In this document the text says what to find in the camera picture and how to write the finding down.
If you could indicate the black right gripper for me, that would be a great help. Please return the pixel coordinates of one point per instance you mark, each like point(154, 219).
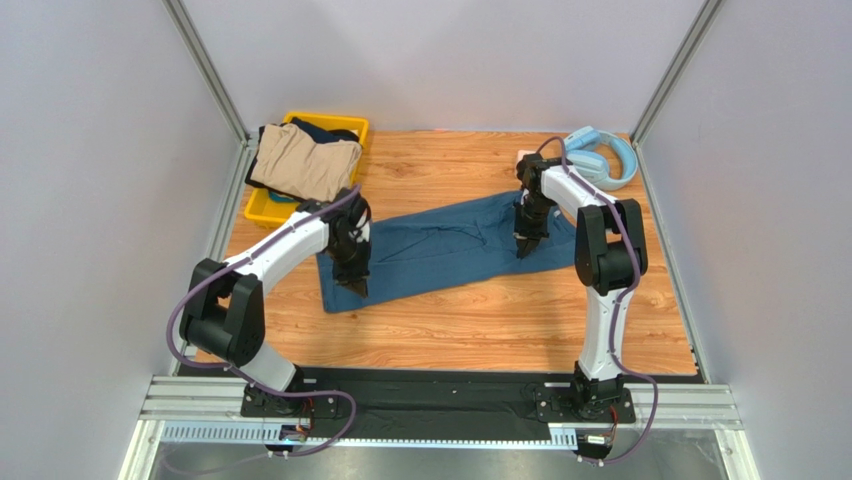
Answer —
point(527, 231)

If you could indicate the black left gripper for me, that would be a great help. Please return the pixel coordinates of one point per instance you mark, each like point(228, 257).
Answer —
point(359, 273)

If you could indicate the blue t-shirt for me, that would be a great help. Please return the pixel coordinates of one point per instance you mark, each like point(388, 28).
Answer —
point(446, 247)

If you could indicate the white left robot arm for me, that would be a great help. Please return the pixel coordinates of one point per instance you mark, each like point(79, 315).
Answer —
point(223, 312)

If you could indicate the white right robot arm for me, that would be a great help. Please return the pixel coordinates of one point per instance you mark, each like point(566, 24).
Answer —
point(610, 257)

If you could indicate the pink power adapter cube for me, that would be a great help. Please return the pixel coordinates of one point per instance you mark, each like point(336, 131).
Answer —
point(522, 153)

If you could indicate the light blue headphones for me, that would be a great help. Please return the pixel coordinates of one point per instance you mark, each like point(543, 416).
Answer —
point(581, 146)

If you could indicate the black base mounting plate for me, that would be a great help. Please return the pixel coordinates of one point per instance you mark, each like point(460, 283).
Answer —
point(431, 404)

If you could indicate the yellow plastic bin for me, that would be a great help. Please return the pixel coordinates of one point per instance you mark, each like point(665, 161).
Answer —
point(305, 156)

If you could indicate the beige folded t-shirt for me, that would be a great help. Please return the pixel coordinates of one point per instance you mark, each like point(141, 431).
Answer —
point(303, 163)

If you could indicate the black folded t-shirt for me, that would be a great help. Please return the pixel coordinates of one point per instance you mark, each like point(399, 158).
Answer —
point(333, 136)

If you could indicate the aluminium left corner post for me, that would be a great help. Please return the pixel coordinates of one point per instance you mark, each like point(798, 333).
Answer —
point(182, 20)

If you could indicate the aluminium corner post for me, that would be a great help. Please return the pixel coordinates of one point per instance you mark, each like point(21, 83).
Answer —
point(182, 20)
point(686, 50)

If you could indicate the aluminium front frame rail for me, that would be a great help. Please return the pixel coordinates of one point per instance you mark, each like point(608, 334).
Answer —
point(204, 409)

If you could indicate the aluminium right corner post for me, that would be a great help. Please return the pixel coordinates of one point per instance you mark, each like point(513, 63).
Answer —
point(686, 50)

